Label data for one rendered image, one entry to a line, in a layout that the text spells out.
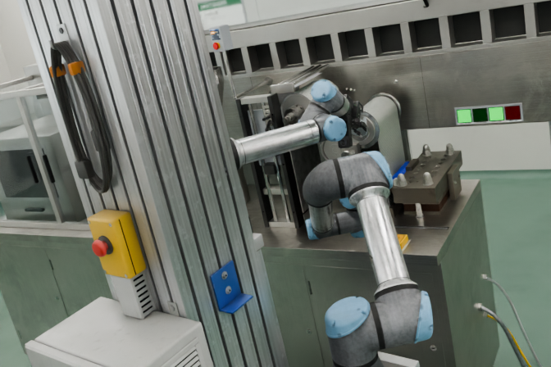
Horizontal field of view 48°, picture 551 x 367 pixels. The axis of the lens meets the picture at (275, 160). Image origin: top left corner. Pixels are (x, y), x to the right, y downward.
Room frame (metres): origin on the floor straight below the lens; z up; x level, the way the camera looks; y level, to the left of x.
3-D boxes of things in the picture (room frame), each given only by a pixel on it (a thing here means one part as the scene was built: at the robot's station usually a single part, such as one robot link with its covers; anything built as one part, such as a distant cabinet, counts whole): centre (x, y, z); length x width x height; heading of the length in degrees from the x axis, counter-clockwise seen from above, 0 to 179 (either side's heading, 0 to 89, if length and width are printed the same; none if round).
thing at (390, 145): (2.27, -0.45, 1.11); 0.23 x 0.01 x 0.18; 147
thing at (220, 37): (2.52, 0.11, 1.66); 0.07 x 0.07 x 0.10; 42
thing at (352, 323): (1.34, -0.10, 0.98); 0.13 x 0.12 x 0.14; 89
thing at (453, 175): (2.19, -0.66, 0.97); 0.10 x 0.03 x 0.11; 147
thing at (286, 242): (2.74, 0.44, 0.88); 2.52 x 0.66 x 0.04; 57
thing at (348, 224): (1.93, -0.22, 1.01); 0.11 x 0.08 x 0.11; 89
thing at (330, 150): (2.36, -0.30, 1.18); 0.26 x 0.12 x 0.12; 147
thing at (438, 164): (2.23, -0.57, 1.00); 0.40 x 0.16 x 0.06; 147
